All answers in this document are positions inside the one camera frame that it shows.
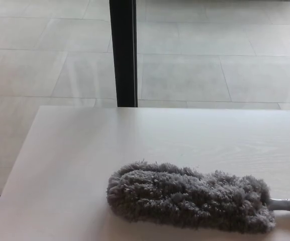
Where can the grey fluffy microfibre duster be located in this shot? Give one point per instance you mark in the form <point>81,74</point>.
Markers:
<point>185,195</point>

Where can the black vertical frame post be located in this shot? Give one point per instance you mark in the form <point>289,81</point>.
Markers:
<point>123,52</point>

